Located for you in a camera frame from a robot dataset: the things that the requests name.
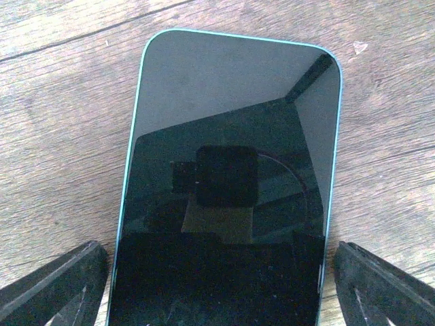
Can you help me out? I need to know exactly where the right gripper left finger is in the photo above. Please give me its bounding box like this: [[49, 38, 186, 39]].
[[1, 241, 109, 325]]

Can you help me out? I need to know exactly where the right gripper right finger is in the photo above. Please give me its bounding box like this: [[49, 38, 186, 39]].
[[334, 241, 434, 325]]

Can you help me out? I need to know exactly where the black phone teal edge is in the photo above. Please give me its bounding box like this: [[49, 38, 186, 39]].
[[106, 29, 343, 325]]

